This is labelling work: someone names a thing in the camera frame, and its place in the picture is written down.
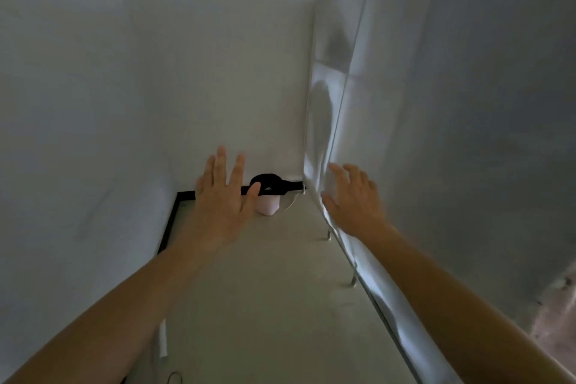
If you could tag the person's right hand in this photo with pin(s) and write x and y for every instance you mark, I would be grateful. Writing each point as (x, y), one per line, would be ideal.
(360, 212)

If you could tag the white partition panel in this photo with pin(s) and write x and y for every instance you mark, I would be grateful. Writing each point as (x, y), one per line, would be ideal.
(450, 104)

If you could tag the person's left hand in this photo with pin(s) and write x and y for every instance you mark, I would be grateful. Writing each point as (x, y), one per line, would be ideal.
(220, 208)

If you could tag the person's right forearm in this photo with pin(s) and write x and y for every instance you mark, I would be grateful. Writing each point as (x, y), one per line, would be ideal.
(450, 307)

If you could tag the black bin liner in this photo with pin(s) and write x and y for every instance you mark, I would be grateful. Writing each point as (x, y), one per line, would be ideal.
(274, 183)

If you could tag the pale pink bin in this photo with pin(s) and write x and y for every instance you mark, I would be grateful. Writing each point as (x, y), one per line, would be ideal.
(268, 206)

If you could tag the person's left forearm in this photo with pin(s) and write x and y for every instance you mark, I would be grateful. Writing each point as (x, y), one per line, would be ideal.
(112, 320)

